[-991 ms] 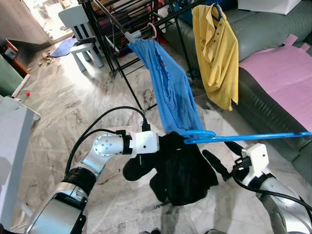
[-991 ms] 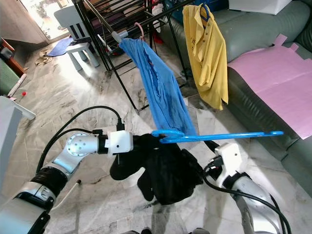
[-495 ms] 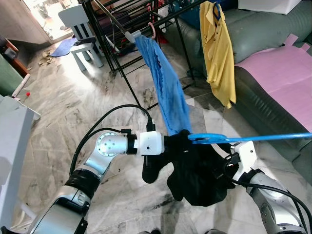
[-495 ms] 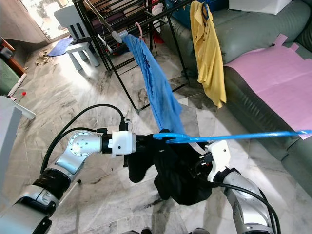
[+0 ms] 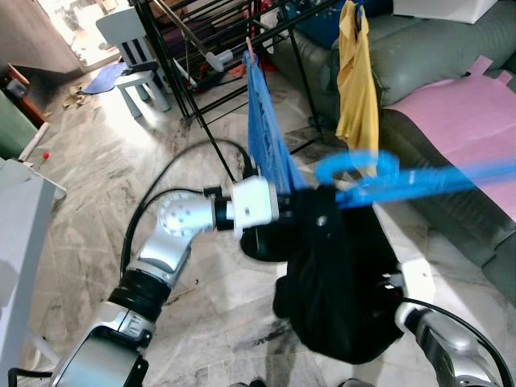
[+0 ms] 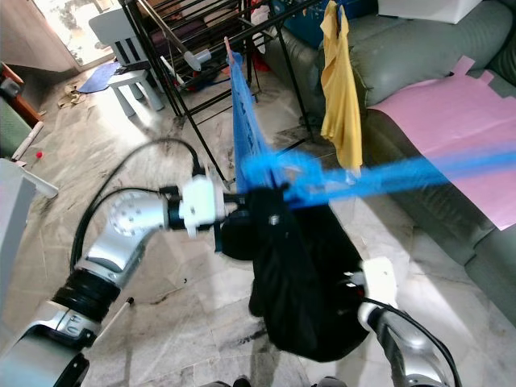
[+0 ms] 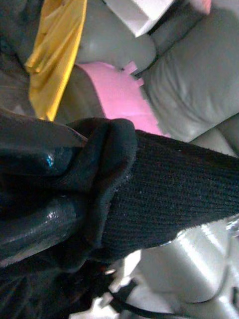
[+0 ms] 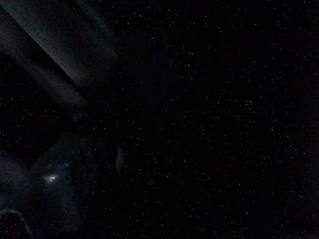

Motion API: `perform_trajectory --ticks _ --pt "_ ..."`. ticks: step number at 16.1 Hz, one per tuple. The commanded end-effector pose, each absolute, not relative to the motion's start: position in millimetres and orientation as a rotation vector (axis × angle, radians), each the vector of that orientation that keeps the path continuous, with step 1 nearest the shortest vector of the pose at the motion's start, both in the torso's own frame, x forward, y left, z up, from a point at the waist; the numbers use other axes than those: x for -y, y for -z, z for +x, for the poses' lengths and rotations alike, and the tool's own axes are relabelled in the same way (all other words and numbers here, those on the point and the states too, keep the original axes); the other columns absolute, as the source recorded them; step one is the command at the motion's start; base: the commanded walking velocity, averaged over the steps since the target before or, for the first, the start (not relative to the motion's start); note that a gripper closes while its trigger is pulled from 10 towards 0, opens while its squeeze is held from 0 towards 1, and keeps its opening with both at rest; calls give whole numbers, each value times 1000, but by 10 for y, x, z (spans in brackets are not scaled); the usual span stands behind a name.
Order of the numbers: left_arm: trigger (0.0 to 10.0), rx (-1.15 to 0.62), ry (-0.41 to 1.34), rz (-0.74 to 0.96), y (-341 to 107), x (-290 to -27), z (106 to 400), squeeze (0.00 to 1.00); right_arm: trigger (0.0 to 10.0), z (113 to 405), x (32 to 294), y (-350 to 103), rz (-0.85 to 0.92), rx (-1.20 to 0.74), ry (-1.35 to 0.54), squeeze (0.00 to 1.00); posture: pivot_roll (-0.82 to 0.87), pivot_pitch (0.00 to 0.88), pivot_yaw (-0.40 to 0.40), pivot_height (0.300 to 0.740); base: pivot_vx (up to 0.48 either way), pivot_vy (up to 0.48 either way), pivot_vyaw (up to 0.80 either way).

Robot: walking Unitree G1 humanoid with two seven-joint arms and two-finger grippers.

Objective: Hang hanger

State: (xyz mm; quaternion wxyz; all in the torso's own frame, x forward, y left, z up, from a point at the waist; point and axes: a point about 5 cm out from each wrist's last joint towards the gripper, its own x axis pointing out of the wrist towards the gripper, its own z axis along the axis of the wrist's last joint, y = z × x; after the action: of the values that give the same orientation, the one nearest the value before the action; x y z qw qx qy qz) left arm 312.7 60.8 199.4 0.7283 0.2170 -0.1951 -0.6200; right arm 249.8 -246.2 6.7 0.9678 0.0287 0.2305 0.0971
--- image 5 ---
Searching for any black garment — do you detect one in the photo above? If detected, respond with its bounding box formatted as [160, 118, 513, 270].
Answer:
[240, 185, 406, 366]

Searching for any pink hanger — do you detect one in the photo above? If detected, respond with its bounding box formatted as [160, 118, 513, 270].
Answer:
[244, 35, 259, 64]

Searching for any blue shirt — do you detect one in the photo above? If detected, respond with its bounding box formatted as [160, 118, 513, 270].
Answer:
[243, 50, 309, 196]

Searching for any yellow polo shirt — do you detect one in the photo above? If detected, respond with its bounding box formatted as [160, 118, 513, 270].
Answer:
[335, 0, 381, 176]

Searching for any black clothes drying rack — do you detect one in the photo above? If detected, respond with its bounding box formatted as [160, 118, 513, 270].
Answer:
[131, 0, 365, 185]

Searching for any white child chair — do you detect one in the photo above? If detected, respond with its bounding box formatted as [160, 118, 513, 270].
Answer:
[96, 8, 173, 121]

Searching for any blue storage bag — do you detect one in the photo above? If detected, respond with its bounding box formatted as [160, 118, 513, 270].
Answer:
[294, 0, 349, 49]

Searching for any blue floor mat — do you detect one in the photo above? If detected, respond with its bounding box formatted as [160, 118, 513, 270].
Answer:
[82, 62, 127, 94]

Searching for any light grey folding table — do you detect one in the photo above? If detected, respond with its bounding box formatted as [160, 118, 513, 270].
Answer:
[0, 157, 68, 373]

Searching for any dark green sofa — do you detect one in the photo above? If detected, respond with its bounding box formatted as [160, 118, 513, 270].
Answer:
[266, 0, 516, 285]

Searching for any green wooden armchair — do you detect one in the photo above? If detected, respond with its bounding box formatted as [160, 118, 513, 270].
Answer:
[0, 63, 47, 160]

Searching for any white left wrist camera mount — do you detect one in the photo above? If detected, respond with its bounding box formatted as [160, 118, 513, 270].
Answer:
[229, 175, 281, 237]

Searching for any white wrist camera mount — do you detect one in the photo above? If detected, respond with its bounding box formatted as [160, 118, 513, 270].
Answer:
[229, 175, 281, 237]
[394, 259, 437, 329]

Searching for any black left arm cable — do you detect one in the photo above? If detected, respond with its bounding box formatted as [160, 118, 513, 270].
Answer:
[129, 187, 233, 247]
[119, 139, 260, 277]

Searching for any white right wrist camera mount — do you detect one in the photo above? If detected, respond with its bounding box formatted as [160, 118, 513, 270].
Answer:
[394, 259, 437, 329]

